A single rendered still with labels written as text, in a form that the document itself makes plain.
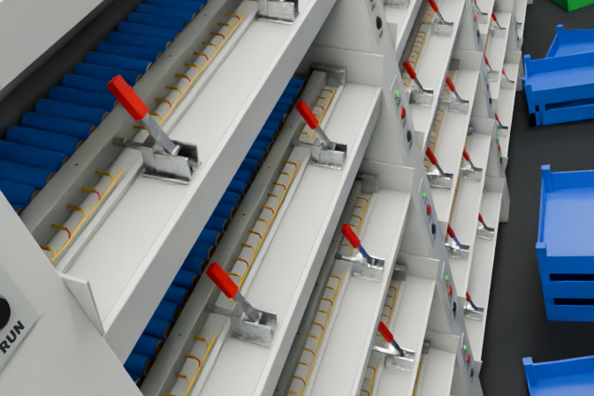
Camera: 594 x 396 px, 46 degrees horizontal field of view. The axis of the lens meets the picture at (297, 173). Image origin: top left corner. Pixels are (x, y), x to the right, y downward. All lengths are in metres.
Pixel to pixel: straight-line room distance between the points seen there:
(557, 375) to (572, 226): 0.35
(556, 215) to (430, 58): 0.58
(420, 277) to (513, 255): 0.77
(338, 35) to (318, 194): 0.26
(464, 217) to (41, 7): 1.29
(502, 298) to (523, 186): 0.44
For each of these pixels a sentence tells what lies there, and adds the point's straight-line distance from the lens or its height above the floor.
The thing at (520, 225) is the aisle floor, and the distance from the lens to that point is 2.04.
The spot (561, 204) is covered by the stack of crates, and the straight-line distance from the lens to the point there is 1.84.
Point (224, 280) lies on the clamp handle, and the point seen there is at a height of 0.97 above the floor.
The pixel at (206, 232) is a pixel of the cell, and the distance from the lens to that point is 0.74.
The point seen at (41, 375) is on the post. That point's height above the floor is 1.11.
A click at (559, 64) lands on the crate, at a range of 2.53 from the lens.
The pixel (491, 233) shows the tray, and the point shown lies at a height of 0.13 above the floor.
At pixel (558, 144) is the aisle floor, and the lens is 2.32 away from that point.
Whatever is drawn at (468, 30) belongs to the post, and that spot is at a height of 0.61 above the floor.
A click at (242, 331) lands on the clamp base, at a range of 0.67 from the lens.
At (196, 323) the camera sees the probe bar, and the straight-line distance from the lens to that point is 0.66.
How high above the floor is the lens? 1.36
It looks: 33 degrees down
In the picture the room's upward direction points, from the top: 21 degrees counter-clockwise
